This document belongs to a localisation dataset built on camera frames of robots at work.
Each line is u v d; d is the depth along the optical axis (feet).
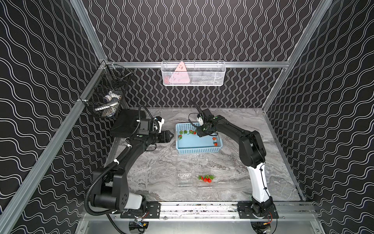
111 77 3.26
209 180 2.68
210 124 2.45
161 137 2.51
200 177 2.74
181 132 3.41
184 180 2.81
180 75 2.96
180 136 3.37
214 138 3.35
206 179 2.74
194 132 3.38
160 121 2.61
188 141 3.31
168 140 2.55
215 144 3.24
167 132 2.56
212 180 2.69
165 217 2.40
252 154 1.86
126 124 3.37
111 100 2.81
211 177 2.68
